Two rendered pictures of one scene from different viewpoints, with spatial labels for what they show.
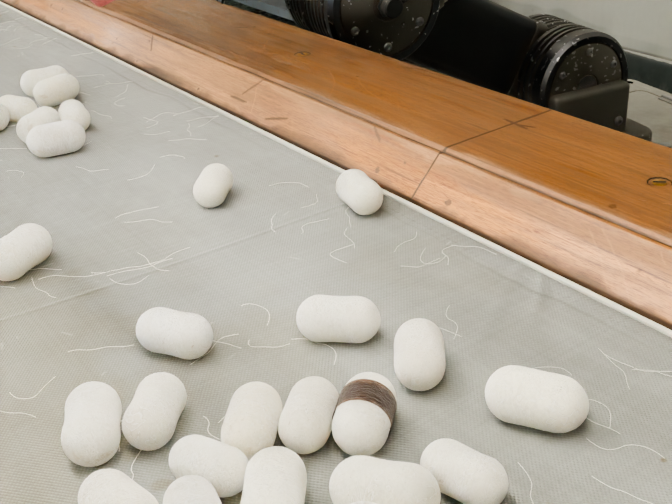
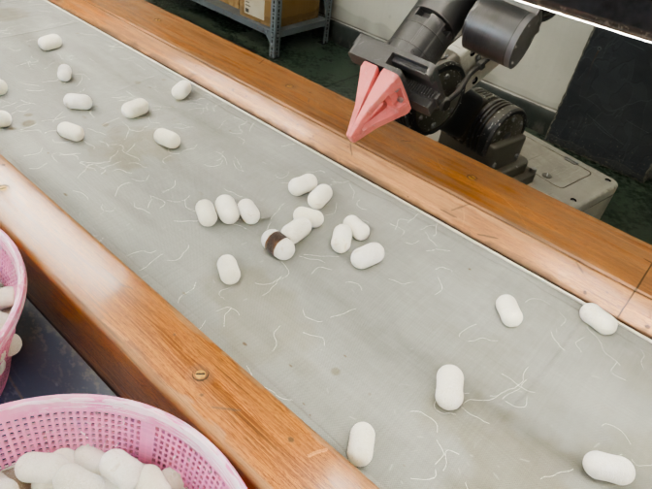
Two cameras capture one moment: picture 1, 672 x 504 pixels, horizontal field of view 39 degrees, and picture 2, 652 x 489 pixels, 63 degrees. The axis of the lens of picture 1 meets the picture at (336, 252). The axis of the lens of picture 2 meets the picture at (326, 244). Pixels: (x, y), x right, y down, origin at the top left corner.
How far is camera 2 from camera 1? 0.43 m
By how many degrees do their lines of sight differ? 20
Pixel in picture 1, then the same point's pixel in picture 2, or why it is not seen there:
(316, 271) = (616, 389)
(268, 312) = (622, 432)
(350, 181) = (600, 315)
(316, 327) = not seen: outside the picture
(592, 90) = (510, 141)
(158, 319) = (609, 466)
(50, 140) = (371, 260)
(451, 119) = (616, 257)
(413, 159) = (613, 291)
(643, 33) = not seen: hidden behind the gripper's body
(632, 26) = not seen: hidden behind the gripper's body
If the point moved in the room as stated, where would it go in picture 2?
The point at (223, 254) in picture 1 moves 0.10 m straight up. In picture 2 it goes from (552, 374) to (605, 291)
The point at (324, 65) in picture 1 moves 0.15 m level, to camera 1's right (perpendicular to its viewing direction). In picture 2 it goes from (496, 191) to (603, 184)
